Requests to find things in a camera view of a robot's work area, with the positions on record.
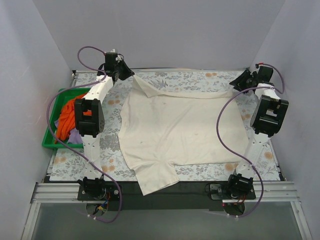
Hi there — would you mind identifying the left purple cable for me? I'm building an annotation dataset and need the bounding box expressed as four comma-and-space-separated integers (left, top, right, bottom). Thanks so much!
46, 46, 123, 223

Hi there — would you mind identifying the purple cable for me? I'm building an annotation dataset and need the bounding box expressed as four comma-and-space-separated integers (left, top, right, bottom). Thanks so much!
216, 62, 286, 219
46, 46, 123, 223

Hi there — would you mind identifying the cream white t shirt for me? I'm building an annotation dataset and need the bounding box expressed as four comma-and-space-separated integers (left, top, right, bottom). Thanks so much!
118, 76, 249, 195

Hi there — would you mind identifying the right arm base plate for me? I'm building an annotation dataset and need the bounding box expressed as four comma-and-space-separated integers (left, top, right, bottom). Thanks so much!
204, 182, 256, 201

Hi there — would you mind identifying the aluminium frame rail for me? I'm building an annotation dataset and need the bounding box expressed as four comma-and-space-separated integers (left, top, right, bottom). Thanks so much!
21, 181, 312, 240

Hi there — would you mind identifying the orange t shirt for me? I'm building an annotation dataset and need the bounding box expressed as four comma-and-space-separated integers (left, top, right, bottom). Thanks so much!
54, 94, 86, 145

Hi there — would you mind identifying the green plastic tray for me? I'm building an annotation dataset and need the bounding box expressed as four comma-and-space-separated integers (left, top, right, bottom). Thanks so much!
41, 87, 92, 150

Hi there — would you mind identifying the purple t shirt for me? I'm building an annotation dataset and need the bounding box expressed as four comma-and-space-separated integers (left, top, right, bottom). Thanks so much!
54, 120, 83, 145

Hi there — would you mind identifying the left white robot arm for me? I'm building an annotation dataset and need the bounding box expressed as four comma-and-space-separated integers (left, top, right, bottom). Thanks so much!
74, 49, 134, 200

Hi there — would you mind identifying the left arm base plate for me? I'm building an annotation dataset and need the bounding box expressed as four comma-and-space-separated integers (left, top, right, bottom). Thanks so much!
76, 183, 120, 209

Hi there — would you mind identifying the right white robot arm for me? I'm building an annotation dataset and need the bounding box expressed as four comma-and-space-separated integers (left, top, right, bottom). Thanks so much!
225, 62, 289, 199

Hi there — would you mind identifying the floral patterned table mat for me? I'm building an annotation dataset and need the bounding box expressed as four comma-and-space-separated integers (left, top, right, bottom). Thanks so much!
47, 70, 281, 182

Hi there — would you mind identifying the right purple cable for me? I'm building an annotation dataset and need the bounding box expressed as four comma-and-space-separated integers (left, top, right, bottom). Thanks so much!
216, 62, 286, 219

